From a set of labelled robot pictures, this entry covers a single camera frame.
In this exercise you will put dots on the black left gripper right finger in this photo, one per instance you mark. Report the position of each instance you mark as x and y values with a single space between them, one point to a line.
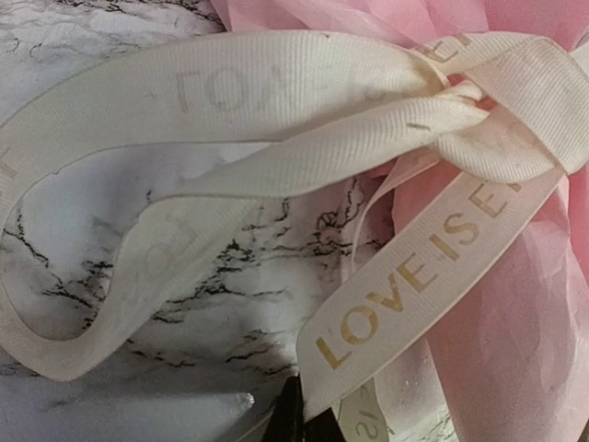
323 428

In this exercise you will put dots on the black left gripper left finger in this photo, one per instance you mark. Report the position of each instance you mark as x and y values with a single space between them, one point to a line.
286 423

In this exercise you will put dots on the pink wrapping paper sheet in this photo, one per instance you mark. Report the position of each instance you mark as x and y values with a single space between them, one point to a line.
510 361

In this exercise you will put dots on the cream ribbon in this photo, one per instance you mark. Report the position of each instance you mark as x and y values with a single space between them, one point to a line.
296 111

